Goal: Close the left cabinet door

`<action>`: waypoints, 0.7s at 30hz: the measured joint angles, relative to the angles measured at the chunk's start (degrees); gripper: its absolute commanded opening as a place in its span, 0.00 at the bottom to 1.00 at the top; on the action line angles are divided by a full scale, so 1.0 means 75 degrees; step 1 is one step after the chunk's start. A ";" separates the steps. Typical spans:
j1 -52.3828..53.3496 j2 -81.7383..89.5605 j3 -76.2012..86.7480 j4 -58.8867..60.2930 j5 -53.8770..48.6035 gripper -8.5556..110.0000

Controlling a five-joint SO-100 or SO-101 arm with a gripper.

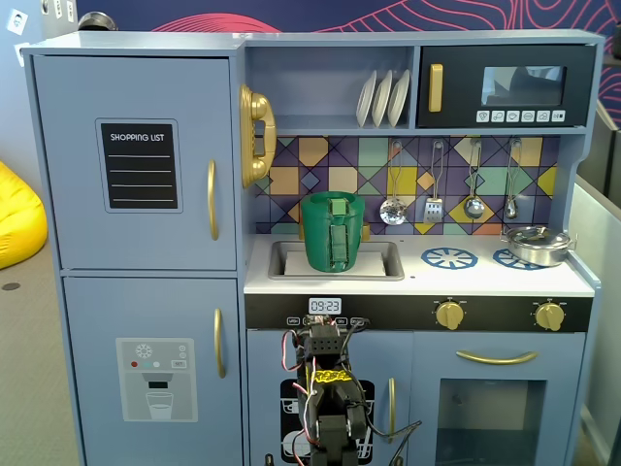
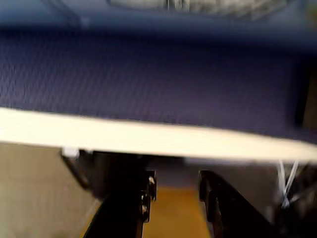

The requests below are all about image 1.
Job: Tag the yellow beanbag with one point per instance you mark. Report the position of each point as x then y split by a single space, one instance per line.
19 223

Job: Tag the steel toy spoon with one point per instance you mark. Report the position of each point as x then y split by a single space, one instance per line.
511 209

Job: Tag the green 3D printed cup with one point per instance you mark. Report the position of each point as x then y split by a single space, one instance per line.
317 238

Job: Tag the gold stove knob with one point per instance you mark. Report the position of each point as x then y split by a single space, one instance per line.
549 316
449 315

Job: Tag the steel slotted skimmer spoon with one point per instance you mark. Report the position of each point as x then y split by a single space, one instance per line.
393 212

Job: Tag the blue dishwasher door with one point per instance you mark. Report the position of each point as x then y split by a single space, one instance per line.
264 354

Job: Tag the grey partition panel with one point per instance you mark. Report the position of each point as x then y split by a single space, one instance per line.
599 252

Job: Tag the blue toy play kitchen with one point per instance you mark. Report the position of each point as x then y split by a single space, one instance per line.
485 286

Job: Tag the white toy plate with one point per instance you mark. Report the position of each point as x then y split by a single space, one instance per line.
399 99
365 99
382 99

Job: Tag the grey toy sink basin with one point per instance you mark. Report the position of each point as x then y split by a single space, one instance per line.
388 272

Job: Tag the blue oven door with window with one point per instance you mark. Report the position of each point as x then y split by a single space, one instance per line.
427 417

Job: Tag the gold toy faucet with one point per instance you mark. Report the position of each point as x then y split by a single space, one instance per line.
365 232

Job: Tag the metal bowl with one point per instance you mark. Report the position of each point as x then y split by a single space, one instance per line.
97 22

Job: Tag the steel slotted spatula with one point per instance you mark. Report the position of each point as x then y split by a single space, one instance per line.
433 211

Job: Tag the dark round floor socket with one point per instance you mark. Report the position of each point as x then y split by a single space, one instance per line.
10 286

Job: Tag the blue shopping list cabinet door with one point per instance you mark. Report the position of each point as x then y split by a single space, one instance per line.
68 145

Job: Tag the gold toy telephone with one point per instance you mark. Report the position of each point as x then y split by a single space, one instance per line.
257 121

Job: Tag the white wall sockets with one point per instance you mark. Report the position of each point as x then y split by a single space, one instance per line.
58 9

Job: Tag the blue water dispenser fridge door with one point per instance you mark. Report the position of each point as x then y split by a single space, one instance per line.
97 315

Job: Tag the digital clock display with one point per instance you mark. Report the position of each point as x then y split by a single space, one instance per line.
325 306

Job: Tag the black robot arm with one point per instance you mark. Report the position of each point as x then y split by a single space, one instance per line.
335 427

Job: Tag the steel toy ladle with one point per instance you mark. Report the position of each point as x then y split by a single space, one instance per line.
474 208

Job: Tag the black toy microwave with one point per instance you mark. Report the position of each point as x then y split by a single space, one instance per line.
461 87

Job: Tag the steel pot with lid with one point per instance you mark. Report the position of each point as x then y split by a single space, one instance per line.
538 245

